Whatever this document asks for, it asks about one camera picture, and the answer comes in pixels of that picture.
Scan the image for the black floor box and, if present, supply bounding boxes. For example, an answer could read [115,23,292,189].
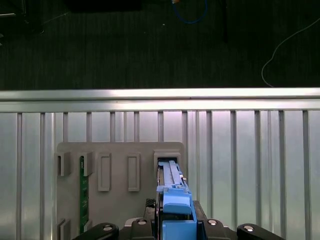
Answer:
[67,0,143,12]

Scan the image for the white floor cable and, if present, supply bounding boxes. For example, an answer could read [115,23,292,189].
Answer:
[261,19,320,88]

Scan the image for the hard disk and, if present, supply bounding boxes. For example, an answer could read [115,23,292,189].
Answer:
[156,159,204,240]

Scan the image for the grey parts rack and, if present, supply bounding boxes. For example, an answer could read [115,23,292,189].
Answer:
[54,141,189,240]

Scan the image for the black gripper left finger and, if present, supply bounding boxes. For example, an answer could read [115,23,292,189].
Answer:
[72,197,159,240]

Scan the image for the black stand legs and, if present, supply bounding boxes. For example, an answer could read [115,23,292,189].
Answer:
[0,0,46,47]

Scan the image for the green RAM stick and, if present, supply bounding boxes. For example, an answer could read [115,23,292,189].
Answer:
[79,156,90,235]

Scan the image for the blue floor cable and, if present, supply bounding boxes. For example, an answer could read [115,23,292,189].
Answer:
[171,0,209,25]

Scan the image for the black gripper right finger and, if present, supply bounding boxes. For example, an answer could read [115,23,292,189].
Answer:
[192,200,280,240]

